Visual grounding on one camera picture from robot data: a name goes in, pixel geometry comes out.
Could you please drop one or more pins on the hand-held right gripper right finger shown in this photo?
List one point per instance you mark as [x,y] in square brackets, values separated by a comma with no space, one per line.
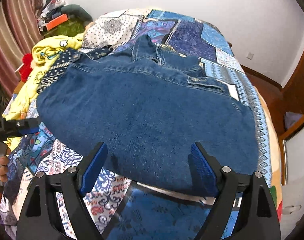
[203,170]

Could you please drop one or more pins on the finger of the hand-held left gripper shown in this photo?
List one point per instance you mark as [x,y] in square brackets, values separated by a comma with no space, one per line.
[27,123]
[29,131]

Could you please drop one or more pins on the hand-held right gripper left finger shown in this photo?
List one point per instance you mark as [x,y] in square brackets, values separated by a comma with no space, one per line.
[93,170]

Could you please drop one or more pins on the blue denim jacket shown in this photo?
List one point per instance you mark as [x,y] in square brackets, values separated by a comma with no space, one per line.
[142,117]

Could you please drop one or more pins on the person's left hand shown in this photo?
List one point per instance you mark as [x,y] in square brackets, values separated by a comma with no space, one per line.
[1,173]

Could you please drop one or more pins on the red cloth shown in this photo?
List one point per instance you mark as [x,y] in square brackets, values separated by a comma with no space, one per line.
[27,65]

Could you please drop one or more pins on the navy dotted cloth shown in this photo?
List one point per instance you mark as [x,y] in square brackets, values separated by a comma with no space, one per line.
[59,62]

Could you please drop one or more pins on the yellow printed cloth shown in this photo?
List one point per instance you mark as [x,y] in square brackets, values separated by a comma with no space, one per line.
[52,45]

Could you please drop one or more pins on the white sliding wardrobe door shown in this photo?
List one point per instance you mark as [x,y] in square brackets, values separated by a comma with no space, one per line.
[299,160]

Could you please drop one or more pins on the white appliance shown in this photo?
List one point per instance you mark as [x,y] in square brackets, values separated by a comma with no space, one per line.
[291,220]

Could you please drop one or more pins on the green patterned bag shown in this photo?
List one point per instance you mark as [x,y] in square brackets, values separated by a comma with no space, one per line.
[69,28]

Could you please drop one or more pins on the orange box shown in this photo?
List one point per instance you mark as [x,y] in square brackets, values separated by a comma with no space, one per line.
[57,22]

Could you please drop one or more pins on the striped red curtain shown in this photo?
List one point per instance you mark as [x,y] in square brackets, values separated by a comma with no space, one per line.
[17,17]

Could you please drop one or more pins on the pile of clutter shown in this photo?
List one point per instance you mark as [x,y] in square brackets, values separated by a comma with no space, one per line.
[51,7]

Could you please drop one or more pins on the dark grey cushion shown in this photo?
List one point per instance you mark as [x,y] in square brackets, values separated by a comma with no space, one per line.
[78,11]

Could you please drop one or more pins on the wooden door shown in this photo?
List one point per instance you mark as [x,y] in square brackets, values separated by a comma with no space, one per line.
[300,80]

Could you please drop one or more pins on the blue patchwork quilt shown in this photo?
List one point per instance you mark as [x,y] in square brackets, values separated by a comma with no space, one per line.
[192,30]

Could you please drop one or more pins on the white wall socket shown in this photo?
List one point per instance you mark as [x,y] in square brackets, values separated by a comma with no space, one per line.
[250,56]

